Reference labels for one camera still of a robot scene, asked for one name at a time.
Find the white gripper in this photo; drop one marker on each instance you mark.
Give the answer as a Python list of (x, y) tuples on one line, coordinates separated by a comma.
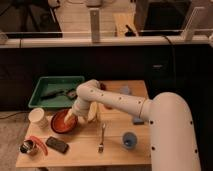
[(70, 118)]

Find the red bowl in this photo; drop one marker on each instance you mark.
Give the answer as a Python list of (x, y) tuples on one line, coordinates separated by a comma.
[(59, 126)]

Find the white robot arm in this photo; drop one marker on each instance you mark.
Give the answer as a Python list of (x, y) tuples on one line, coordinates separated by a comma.
[(173, 142)]

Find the green plastic tray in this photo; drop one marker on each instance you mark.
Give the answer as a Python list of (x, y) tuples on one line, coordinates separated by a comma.
[(53, 83)]

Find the banana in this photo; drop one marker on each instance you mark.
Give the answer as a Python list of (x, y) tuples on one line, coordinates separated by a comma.
[(94, 113)]

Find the white paper cup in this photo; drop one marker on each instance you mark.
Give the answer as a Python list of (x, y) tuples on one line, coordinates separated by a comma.
[(37, 116)]

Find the bunch of dark grapes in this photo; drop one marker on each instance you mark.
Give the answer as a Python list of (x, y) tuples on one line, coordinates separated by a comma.
[(103, 86)]

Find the silver fork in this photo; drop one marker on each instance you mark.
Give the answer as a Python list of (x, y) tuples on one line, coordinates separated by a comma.
[(101, 144)]

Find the wooden table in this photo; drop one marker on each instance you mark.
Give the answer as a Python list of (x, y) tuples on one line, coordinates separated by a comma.
[(84, 140)]

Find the small metal cup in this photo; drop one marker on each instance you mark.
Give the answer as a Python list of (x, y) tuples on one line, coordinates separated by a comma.
[(28, 147)]

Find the blue cup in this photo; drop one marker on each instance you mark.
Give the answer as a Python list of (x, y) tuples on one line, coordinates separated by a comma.
[(129, 140)]

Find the blue sponge block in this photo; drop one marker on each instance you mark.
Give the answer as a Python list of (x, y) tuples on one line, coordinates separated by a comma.
[(137, 121)]

